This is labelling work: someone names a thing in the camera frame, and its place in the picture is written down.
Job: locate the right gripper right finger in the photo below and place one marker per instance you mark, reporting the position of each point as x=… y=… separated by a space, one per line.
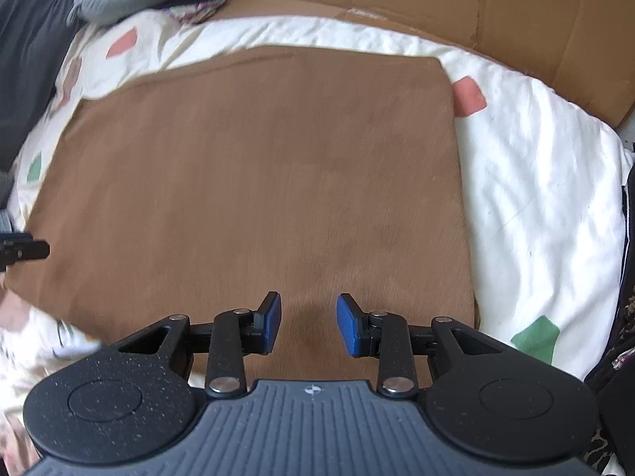
x=383 y=336

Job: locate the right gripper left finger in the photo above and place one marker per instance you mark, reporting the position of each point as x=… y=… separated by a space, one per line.
x=235 y=335

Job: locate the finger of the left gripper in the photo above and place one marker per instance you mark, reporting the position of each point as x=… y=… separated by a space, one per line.
x=14 y=250

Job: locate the brown shirt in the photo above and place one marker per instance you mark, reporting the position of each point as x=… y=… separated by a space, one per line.
x=304 y=171

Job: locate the white patterned bed sheet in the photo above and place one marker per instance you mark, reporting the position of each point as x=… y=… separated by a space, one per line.
x=542 y=179

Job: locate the dark grey cushion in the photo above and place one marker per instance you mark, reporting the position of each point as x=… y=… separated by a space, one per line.
x=35 y=38

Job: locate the black knit garment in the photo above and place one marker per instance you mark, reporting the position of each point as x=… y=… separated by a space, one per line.
x=612 y=379

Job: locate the large cardboard sheet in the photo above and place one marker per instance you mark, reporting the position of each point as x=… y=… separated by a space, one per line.
x=584 y=49

